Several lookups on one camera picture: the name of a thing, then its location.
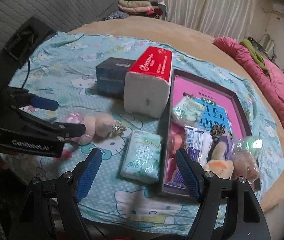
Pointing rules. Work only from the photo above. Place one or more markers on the leopard print scrunchie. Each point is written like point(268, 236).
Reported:
point(218, 131)

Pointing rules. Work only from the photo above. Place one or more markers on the cartoon cat printed blanket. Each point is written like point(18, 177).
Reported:
point(137, 205)

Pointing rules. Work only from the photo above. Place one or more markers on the green cloth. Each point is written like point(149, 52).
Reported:
point(253, 52)

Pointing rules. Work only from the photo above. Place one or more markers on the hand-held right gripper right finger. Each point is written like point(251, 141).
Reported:
point(188, 176)

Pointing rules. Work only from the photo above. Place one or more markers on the arched table mirror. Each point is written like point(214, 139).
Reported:
point(267, 45)

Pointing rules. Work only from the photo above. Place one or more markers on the white curtain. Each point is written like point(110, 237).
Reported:
point(207, 5)

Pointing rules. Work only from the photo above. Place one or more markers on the white air conditioner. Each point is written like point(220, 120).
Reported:
point(282, 11)

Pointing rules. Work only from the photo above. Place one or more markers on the grey quilted headboard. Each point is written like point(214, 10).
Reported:
point(57, 2)

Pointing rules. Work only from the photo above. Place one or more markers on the pink book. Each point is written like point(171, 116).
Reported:
point(182, 85)

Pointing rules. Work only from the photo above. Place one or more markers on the beige bear plush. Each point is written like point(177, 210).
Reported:
point(217, 167)

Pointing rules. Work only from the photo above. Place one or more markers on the white purple wipes packet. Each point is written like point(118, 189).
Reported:
point(197, 142)

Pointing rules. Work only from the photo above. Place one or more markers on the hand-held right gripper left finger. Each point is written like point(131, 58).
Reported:
point(89, 175)

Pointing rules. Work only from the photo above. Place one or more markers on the green printed tissue packet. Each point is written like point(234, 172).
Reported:
point(142, 157)
point(188, 111)

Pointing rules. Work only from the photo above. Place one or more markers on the cluttered side table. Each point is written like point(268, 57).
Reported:
point(253, 41)

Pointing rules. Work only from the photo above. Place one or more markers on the beige squishy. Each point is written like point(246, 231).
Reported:
point(244, 165)

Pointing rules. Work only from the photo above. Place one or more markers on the red tissue pack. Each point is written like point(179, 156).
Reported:
point(147, 95)

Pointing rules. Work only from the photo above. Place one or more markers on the dark patterned cloth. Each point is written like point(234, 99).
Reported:
point(114, 16)

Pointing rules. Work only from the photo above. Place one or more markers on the dark cardboard tray box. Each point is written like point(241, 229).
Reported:
point(164, 160)

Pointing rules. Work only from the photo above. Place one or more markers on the dark blue box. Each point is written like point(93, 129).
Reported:
point(112, 80)

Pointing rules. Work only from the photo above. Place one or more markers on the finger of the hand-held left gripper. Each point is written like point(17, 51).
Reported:
point(44, 103)
point(69, 130)

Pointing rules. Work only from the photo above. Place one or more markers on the pink quilt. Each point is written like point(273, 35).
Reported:
point(282, 100)

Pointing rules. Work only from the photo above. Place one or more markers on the beige bed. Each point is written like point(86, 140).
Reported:
point(187, 32)

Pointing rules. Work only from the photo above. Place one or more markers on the pile of folded clothes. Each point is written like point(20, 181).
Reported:
point(134, 3)

